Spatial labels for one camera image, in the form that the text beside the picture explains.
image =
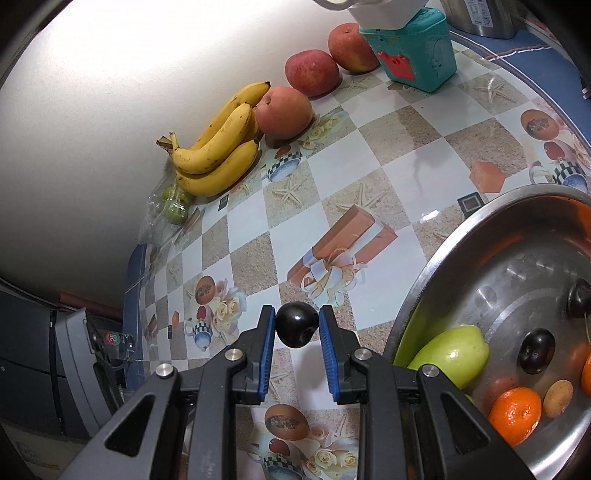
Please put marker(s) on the dark grey cabinet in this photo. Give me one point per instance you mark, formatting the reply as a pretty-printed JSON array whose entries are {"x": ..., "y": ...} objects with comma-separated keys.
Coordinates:
[{"x": 27, "y": 360}]

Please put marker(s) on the grey plastic object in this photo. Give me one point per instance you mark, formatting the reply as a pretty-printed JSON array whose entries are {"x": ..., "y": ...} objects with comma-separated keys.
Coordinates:
[{"x": 76, "y": 369}]

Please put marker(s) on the teal plastic box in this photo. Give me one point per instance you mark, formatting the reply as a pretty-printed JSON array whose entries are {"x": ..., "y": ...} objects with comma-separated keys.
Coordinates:
[{"x": 429, "y": 55}]

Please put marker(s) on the glass mug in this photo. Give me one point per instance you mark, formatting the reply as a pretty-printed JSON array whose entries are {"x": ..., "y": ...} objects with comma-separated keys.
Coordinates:
[{"x": 115, "y": 345}]

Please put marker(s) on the orange mandarin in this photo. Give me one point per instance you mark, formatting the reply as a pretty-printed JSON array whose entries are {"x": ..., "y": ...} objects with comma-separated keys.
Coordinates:
[
  {"x": 515, "y": 415},
  {"x": 587, "y": 374}
]

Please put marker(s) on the checkered printed tablecloth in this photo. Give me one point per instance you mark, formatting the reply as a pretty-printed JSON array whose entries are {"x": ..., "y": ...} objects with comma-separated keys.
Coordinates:
[{"x": 397, "y": 138}]

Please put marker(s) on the brown longan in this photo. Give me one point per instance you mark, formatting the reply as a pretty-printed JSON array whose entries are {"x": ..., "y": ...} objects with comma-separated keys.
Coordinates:
[{"x": 557, "y": 398}]

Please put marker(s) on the small green fruit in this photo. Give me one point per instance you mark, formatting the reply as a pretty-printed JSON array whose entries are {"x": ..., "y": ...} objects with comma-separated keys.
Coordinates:
[
  {"x": 175, "y": 213},
  {"x": 174, "y": 194}
]

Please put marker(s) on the stainless steel basin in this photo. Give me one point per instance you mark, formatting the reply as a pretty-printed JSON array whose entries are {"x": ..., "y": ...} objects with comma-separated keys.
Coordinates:
[{"x": 508, "y": 258}]

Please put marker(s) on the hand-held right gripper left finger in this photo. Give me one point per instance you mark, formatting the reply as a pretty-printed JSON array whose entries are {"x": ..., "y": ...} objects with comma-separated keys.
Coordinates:
[{"x": 267, "y": 355}]

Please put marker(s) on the steel canister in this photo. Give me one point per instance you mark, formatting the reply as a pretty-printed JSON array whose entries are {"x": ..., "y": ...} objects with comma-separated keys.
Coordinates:
[{"x": 489, "y": 18}]

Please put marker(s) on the yellow banana bunch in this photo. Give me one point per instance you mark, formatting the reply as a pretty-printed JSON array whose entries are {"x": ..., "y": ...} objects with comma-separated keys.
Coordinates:
[{"x": 217, "y": 152}]

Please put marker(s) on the clear plastic bag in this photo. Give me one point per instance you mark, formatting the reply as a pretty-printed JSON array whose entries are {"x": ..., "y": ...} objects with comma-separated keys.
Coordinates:
[{"x": 152, "y": 226}]

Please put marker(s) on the dark purple plum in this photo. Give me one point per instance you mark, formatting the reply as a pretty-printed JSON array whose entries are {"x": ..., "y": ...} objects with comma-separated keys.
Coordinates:
[
  {"x": 298, "y": 323},
  {"x": 535, "y": 353},
  {"x": 581, "y": 299}
]

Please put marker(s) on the peach next to bananas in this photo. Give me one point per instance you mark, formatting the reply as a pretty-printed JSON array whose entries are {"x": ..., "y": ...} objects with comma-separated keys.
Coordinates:
[{"x": 282, "y": 115}]

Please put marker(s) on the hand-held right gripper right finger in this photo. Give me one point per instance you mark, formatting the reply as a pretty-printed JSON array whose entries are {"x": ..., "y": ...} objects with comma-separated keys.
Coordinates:
[{"x": 328, "y": 355}]

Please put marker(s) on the red apple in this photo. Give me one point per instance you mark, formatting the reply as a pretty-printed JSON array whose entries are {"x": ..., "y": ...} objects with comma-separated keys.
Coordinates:
[
  {"x": 353, "y": 48},
  {"x": 312, "y": 73}
]

